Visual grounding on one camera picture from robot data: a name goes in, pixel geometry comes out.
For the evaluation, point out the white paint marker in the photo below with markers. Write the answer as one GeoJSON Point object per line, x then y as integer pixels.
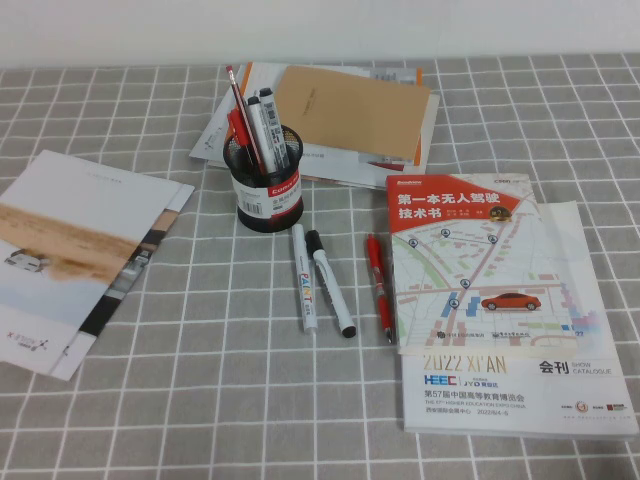
{"type": "Point", "coordinates": [305, 280]}

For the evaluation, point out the white marker with black cap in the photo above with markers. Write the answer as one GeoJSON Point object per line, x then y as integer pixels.
{"type": "Point", "coordinates": [273, 122]}
{"type": "Point", "coordinates": [330, 285]}
{"type": "Point", "coordinates": [260, 125]}

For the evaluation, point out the black mesh pen holder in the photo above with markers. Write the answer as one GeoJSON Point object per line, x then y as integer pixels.
{"type": "Point", "coordinates": [270, 210]}

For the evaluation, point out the red pen with white print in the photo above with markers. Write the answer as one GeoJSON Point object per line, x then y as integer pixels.
{"type": "Point", "coordinates": [378, 285]}

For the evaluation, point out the red pen with black tip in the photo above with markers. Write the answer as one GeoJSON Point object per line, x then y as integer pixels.
{"type": "Point", "coordinates": [237, 127]}

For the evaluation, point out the brown kraft notebook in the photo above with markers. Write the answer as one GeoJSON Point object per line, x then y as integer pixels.
{"type": "Point", "coordinates": [350, 110]}

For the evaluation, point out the red and white map book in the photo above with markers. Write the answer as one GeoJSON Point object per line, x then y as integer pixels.
{"type": "Point", "coordinates": [475, 260]}

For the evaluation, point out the red striped pencil with eraser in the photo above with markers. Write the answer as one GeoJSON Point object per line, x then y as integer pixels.
{"type": "Point", "coordinates": [240, 102]}

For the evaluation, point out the white show catalogue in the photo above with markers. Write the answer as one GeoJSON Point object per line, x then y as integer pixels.
{"type": "Point", "coordinates": [500, 400]}

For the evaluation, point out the white brochure with sand picture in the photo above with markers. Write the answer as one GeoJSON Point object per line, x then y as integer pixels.
{"type": "Point", "coordinates": [65, 260]}

